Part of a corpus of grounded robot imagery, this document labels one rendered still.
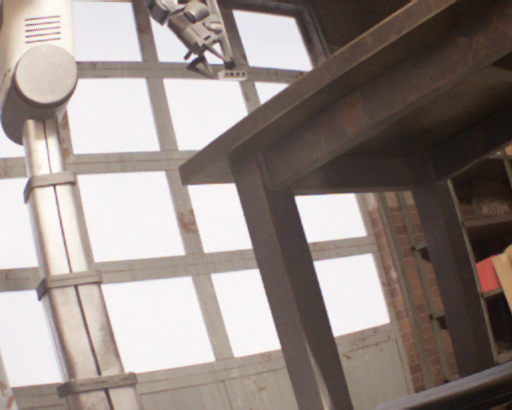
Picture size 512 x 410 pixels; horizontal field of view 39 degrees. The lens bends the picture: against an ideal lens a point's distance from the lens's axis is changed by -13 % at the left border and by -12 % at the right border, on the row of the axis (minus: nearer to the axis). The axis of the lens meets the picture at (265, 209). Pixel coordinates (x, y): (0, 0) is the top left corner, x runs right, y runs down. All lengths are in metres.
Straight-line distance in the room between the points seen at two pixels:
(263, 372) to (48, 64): 2.81
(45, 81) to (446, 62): 0.79
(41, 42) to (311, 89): 0.58
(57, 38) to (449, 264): 1.14
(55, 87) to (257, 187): 0.49
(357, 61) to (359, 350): 3.35
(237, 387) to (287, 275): 2.42
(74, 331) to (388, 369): 3.46
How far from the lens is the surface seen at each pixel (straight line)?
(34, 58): 1.60
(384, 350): 4.75
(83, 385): 1.42
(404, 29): 1.31
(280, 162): 1.63
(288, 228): 1.65
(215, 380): 3.92
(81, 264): 1.50
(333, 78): 1.42
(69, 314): 1.46
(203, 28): 2.15
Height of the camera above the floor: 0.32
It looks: 14 degrees up
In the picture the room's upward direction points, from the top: 16 degrees counter-clockwise
